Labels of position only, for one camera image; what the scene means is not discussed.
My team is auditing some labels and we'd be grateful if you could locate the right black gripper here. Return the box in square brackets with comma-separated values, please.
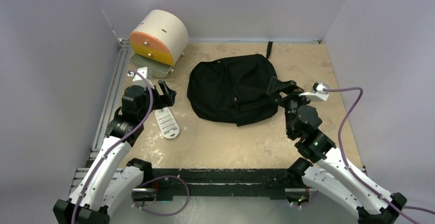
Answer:
[266, 76, 318, 136]

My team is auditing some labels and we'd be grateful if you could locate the black student backpack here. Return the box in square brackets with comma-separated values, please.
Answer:
[187, 42, 279, 127]

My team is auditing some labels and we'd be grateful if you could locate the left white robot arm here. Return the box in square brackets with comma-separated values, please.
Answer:
[53, 80, 176, 223]

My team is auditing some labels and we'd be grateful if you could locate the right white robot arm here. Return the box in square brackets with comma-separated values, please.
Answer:
[267, 76, 407, 223]

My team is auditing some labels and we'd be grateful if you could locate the white oval label card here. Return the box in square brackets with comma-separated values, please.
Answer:
[154, 107, 180, 139]

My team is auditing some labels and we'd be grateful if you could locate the cream round drawer cabinet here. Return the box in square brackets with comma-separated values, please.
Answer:
[129, 10, 189, 78]

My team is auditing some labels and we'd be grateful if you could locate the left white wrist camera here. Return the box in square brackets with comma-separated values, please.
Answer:
[127, 67, 153, 87]

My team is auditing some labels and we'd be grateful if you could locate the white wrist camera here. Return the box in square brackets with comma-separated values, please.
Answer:
[299, 82, 329, 102]
[127, 67, 153, 87]

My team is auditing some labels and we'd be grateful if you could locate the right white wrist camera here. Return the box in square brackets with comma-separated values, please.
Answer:
[299, 82, 329, 102]

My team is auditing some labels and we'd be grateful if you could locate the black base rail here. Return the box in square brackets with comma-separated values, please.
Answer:
[129, 167, 324, 203]

